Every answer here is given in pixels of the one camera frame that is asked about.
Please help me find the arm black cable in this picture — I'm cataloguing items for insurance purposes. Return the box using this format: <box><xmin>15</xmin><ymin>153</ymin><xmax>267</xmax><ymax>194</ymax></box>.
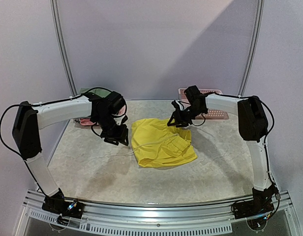
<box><xmin>190</xmin><ymin>93</ymin><xmax>275</xmax><ymax>138</ymax></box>
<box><xmin>0</xmin><ymin>86</ymin><xmax>129</xmax><ymax>158</ymax></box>

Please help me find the aluminium frame post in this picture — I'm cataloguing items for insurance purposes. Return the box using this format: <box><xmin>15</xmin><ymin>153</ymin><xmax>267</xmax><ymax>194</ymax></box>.
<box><xmin>50</xmin><ymin>0</ymin><xmax>77</xmax><ymax>95</ymax></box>
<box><xmin>238</xmin><ymin>0</ymin><xmax>264</xmax><ymax>96</ymax></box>

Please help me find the right aluminium frame post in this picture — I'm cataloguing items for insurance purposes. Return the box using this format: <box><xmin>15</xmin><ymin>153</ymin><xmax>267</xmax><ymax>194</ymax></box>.
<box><xmin>238</xmin><ymin>0</ymin><xmax>264</xmax><ymax>96</ymax></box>

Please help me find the pink plastic basket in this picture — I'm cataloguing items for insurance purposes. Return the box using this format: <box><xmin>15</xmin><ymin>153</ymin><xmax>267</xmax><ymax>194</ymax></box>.
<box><xmin>178</xmin><ymin>88</ymin><xmax>229</xmax><ymax>120</ymax></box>

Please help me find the aluminium front rail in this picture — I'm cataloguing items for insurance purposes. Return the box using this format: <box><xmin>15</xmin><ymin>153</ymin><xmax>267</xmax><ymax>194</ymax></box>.
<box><xmin>16</xmin><ymin>191</ymin><xmax>300</xmax><ymax>236</ymax></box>

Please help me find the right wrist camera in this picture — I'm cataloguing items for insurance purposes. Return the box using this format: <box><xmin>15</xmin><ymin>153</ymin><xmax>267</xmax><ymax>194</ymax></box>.
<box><xmin>171</xmin><ymin>100</ymin><xmax>184</xmax><ymax>111</ymax></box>

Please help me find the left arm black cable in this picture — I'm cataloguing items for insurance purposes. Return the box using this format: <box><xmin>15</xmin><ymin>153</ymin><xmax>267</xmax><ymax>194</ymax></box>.
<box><xmin>0</xmin><ymin>86</ymin><xmax>129</xmax><ymax>158</ymax></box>

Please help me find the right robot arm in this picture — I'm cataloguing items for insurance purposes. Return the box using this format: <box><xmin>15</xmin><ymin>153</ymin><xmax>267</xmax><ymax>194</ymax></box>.
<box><xmin>167</xmin><ymin>85</ymin><xmax>274</xmax><ymax>192</ymax></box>

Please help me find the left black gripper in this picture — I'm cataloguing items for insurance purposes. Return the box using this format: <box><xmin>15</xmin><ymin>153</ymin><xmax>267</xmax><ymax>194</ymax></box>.
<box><xmin>94</xmin><ymin>113</ymin><xmax>129</xmax><ymax>146</ymax></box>

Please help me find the yellow garment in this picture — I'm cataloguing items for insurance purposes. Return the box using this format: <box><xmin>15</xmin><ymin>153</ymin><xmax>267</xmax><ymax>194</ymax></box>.
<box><xmin>121</xmin><ymin>118</ymin><xmax>198</xmax><ymax>168</ymax></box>

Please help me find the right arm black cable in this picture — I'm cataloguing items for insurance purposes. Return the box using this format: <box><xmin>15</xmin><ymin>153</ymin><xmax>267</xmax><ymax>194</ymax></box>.
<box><xmin>190</xmin><ymin>93</ymin><xmax>275</xmax><ymax>138</ymax></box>

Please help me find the left aluminium frame post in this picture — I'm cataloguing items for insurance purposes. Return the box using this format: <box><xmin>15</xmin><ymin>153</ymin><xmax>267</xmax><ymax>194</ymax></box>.
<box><xmin>50</xmin><ymin>0</ymin><xmax>77</xmax><ymax>95</ymax></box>

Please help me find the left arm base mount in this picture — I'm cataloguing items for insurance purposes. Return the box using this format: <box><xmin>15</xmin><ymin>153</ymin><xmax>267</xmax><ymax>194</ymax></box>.
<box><xmin>42</xmin><ymin>189</ymin><xmax>85</xmax><ymax>226</ymax></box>

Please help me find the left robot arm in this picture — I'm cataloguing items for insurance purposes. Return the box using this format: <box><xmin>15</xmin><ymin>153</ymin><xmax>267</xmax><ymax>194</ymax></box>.
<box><xmin>12</xmin><ymin>91</ymin><xmax>128</xmax><ymax>213</ymax></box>

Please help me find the green tank top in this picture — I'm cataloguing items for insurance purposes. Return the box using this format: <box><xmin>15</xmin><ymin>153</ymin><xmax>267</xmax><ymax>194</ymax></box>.
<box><xmin>77</xmin><ymin>87</ymin><xmax>112</xmax><ymax>99</ymax></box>

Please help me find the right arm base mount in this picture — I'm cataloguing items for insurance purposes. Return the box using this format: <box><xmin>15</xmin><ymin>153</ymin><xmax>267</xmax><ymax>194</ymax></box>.
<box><xmin>231</xmin><ymin>184</ymin><xmax>280</xmax><ymax>222</ymax></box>

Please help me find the folded pink garment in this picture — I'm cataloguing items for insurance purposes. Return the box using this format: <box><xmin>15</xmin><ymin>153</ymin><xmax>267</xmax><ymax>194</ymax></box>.
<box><xmin>73</xmin><ymin>105</ymin><xmax>126</xmax><ymax>126</ymax></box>

